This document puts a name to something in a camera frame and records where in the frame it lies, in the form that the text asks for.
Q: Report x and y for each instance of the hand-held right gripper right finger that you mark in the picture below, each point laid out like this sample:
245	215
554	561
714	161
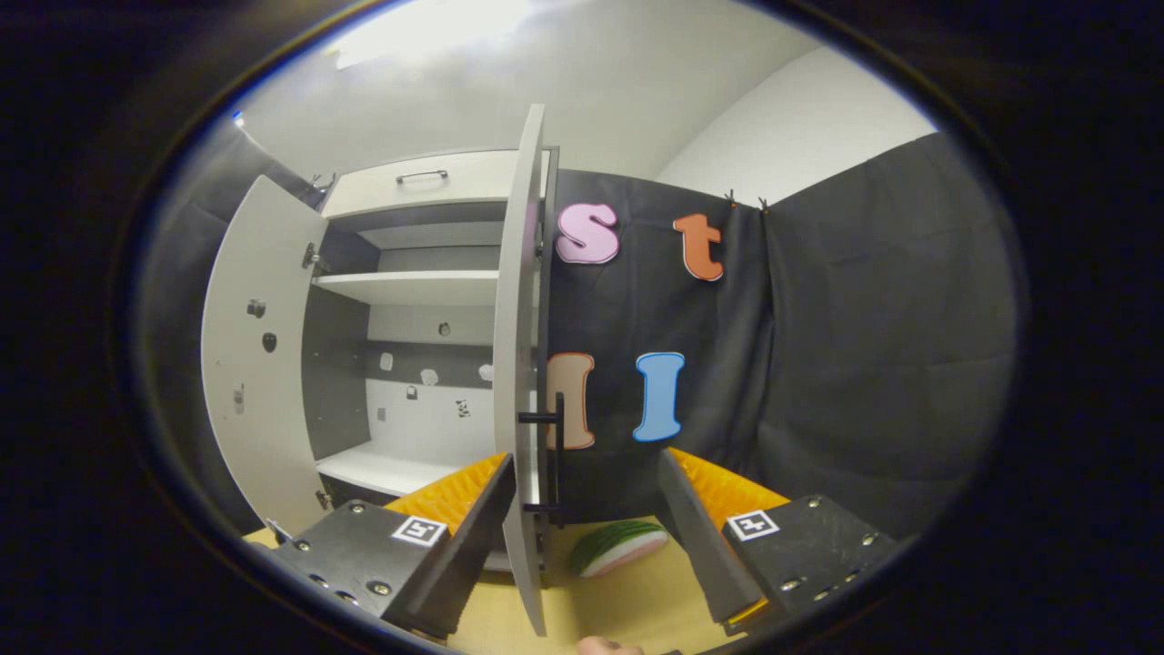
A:
700	537

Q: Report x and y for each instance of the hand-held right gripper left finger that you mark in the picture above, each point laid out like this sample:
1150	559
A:
473	537

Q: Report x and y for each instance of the white cabinet door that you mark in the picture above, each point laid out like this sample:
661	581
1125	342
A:
514	318
264	382

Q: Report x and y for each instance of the white and grey cabinet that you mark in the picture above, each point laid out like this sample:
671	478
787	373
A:
409	287

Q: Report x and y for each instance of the metal door hinge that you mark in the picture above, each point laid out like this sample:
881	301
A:
314	257

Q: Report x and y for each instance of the white cabinet drawer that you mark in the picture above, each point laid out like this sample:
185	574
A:
455	186

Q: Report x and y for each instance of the toy watermelon slice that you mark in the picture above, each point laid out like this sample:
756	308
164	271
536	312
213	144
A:
618	546

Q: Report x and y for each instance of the black backdrop cloth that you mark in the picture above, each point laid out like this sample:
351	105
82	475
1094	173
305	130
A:
182	273
864	346

